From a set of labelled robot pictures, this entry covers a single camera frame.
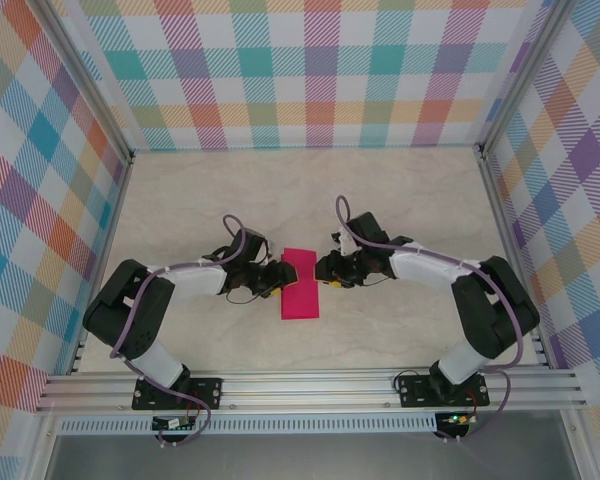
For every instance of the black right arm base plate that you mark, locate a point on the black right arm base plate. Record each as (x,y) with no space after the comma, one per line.
(412,390)

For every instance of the right circuit board with LED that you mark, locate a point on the right circuit board with LED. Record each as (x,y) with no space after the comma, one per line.
(457,419)

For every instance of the pink paper sheet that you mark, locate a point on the pink paper sheet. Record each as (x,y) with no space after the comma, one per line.
(300,300)

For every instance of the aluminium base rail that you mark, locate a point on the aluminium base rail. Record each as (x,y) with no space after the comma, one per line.
(305,392)

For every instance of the grey metal plate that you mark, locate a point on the grey metal plate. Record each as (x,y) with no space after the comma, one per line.
(305,457)

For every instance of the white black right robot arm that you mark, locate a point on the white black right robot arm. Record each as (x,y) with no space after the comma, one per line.
(420,267)

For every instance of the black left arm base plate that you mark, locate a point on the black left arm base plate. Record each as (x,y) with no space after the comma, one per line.
(205,392)

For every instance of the left circuit board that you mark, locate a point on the left circuit board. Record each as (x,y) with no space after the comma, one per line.
(177,424)

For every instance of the aluminium frame post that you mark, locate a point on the aluminium frame post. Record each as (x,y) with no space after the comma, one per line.
(522,85)
(87,85)

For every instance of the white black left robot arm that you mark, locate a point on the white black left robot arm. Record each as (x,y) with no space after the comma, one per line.
(190,280)

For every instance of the aluminium side rail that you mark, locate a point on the aluminium side rail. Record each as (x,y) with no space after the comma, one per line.
(510,250)
(107,250)

